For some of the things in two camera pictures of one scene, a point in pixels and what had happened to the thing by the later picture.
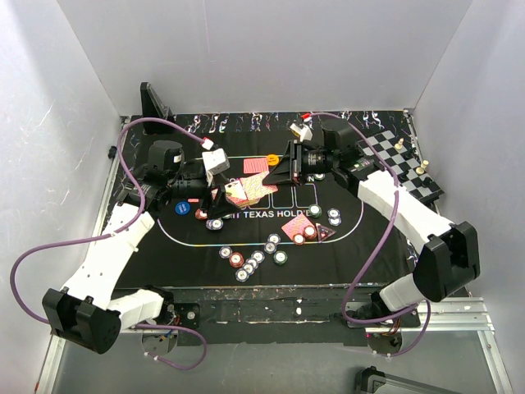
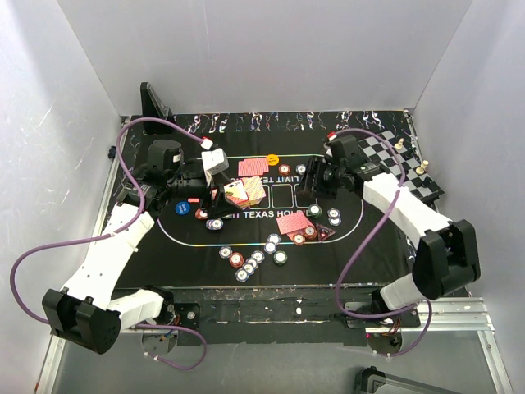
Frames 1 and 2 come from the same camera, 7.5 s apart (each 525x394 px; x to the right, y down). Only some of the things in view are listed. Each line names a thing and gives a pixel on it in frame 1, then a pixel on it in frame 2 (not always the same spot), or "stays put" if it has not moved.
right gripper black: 289,168 -> 315,167
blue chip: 274,237 stays put
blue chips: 225,252 stays put
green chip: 314,211 stays put
